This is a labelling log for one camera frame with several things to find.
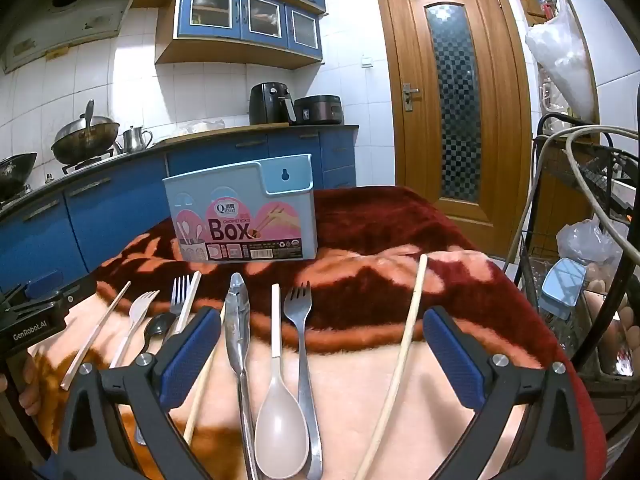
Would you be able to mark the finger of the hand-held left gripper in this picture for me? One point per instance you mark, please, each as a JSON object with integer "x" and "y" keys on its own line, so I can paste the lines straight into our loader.
{"x": 75, "y": 292}

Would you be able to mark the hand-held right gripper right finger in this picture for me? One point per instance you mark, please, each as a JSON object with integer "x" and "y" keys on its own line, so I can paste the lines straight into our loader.
{"x": 452, "y": 360}

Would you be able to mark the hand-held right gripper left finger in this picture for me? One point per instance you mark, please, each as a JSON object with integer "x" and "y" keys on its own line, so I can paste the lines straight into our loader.
{"x": 189, "y": 360}

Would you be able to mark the short wooden chopstick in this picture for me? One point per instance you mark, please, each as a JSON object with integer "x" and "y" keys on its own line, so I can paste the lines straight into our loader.
{"x": 197, "y": 400}

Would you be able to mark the black spoon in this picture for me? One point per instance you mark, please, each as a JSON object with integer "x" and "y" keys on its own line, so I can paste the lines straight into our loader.
{"x": 160, "y": 324}

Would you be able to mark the white chopstick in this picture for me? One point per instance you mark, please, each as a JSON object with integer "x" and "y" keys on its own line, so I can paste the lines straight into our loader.
{"x": 95, "y": 336}
{"x": 190, "y": 297}

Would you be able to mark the long wooden chopstick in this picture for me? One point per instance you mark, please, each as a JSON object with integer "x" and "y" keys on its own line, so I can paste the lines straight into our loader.
{"x": 402, "y": 355}

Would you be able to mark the steel tongs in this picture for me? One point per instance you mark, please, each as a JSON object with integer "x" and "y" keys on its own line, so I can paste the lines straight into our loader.
{"x": 235, "y": 320}

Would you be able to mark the white plastic fork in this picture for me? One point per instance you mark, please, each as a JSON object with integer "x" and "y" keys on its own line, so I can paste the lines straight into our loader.
{"x": 136, "y": 312}

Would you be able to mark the large steel fork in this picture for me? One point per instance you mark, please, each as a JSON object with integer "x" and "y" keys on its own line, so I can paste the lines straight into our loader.
{"x": 298, "y": 340}

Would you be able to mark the beige plastic spoon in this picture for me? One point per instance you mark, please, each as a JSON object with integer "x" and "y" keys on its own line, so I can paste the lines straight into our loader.
{"x": 280, "y": 425}

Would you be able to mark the light blue utensil box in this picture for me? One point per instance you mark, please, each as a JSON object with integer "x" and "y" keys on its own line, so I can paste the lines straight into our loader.
{"x": 240, "y": 195}

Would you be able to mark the person's left hand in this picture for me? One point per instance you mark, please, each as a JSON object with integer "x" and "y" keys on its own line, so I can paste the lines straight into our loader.
{"x": 30, "y": 385}

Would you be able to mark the blue base cabinets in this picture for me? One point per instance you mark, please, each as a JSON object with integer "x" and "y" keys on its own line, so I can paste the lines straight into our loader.
{"x": 110, "y": 215}

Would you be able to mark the gas stove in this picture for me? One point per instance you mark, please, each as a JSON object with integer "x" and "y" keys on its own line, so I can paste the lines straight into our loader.
{"x": 85, "y": 165}

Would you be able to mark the blue lidded container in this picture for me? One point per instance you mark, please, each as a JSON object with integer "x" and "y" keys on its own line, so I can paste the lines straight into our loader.
{"x": 564, "y": 285}

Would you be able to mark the black frying pan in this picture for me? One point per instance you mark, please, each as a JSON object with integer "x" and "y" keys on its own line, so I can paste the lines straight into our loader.
{"x": 15, "y": 170}

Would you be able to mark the steel wok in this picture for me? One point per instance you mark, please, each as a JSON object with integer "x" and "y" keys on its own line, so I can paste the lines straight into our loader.
{"x": 85, "y": 140}

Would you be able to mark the steel kettle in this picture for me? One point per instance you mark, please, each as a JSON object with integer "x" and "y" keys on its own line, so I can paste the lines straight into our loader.
{"x": 134, "y": 141}

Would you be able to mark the clear bag of eggs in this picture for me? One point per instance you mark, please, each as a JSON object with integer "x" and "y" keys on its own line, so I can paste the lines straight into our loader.
{"x": 580, "y": 240}

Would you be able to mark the wooden door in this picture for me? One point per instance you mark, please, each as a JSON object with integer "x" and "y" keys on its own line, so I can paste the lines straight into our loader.
{"x": 415, "y": 160}

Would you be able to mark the dark countertop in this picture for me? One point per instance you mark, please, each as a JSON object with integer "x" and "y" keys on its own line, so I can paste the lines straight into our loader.
{"x": 210, "y": 139}

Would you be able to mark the clear bag on counter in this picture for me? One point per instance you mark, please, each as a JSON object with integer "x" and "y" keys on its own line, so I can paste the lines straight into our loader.
{"x": 200, "y": 127}

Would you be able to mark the black air fryer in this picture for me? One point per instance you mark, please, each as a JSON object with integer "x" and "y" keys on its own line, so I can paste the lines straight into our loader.
{"x": 267, "y": 105}

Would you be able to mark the dark rice cooker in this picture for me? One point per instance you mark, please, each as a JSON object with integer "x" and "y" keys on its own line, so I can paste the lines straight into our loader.
{"x": 320, "y": 110}

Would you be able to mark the range hood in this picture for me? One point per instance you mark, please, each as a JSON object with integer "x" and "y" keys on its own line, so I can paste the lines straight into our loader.
{"x": 75, "y": 10}

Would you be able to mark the white plastic bag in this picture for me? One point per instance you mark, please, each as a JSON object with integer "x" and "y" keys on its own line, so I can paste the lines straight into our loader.
{"x": 565, "y": 60}

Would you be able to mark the wall switch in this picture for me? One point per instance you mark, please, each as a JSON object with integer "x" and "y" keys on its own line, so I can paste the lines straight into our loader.
{"x": 367, "y": 61}

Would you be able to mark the blue glass wall cabinet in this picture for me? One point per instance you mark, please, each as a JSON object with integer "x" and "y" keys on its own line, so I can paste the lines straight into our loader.
{"x": 235, "y": 15}

